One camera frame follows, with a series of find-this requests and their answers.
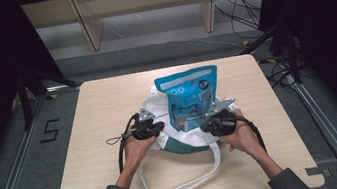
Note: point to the metal floor rail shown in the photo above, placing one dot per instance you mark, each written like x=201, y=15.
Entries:
x=330, y=131
x=11, y=185

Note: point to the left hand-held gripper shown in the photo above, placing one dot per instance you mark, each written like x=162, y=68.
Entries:
x=146, y=129

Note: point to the grey tape strip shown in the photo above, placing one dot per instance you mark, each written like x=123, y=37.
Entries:
x=318, y=171

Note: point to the black metal stand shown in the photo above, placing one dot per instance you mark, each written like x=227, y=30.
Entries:
x=25, y=102
x=292, y=55

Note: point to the person's left hand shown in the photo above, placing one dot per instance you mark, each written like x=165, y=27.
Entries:
x=138, y=153

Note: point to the person's right hand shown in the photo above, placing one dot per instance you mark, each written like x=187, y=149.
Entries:
x=244, y=139

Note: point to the light wooden furniture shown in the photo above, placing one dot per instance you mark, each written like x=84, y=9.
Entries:
x=92, y=28

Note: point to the blue refill pouch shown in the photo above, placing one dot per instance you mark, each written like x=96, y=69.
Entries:
x=188, y=101

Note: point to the white tote bag colourful patches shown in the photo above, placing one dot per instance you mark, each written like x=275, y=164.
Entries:
x=184, y=142

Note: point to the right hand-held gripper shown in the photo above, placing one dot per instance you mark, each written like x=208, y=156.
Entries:
x=219, y=124

